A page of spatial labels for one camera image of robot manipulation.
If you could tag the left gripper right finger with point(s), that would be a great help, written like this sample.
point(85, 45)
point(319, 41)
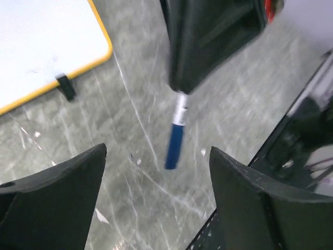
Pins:
point(258, 212)

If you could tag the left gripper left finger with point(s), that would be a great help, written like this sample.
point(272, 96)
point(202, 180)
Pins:
point(53, 208)

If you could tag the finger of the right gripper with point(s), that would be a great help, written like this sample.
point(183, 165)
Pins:
point(204, 34)

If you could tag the white whiteboard marker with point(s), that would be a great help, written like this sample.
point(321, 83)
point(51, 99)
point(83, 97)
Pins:
point(181, 109)

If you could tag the blue marker cap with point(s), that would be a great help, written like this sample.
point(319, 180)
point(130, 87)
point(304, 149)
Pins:
point(174, 148)

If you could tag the yellow framed whiteboard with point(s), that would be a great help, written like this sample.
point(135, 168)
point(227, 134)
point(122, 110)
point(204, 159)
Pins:
point(41, 40)

